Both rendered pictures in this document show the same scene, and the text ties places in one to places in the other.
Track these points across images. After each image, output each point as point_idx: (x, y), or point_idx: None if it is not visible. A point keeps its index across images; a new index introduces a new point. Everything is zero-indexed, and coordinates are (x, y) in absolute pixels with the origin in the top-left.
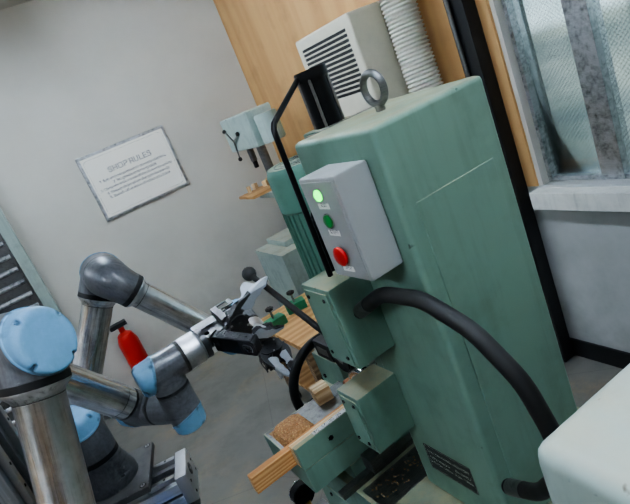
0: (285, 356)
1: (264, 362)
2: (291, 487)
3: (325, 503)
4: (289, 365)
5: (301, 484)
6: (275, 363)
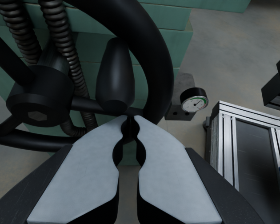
0: (90, 165)
1: (252, 215)
2: (205, 96)
3: (172, 97)
4: (132, 74)
5: (194, 88)
6: (174, 159)
